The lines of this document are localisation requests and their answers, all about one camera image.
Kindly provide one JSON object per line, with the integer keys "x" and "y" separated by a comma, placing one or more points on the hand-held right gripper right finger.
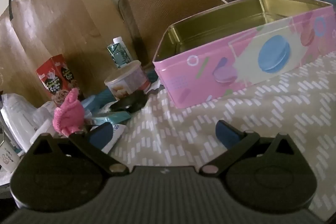
{"x": 227, "y": 134}

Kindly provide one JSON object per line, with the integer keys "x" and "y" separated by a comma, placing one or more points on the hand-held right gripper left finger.
{"x": 101, "y": 133}

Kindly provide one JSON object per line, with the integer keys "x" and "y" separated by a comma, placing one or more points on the pink cardboard box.
{"x": 236, "y": 66}

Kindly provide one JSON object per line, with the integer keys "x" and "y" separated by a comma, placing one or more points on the white tube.
{"x": 115, "y": 134}

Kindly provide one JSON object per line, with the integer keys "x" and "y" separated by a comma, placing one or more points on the teal tissue packet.
{"x": 113, "y": 117}

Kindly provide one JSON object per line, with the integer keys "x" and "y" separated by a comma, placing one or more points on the pink knitted toy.
{"x": 69, "y": 113}

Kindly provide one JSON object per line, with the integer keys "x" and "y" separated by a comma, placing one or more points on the black round lid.
{"x": 131, "y": 102}

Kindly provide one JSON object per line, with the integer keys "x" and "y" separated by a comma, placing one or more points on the grey patterned tablecloth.
{"x": 262, "y": 106}

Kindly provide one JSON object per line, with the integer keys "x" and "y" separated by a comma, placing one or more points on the small baby-face box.
{"x": 126, "y": 79}

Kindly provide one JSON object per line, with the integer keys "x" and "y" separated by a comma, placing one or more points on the red snack box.
{"x": 52, "y": 77}

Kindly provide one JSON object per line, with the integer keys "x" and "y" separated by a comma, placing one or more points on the small green drink carton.
{"x": 119, "y": 53}

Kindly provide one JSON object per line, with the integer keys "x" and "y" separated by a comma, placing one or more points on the white plastic bag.
{"x": 18, "y": 113}

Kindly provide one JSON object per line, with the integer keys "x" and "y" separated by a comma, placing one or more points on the wooden board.
{"x": 60, "y": 16}

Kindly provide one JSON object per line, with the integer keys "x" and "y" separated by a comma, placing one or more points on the brown chair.
{"x": 168, "y": 3}

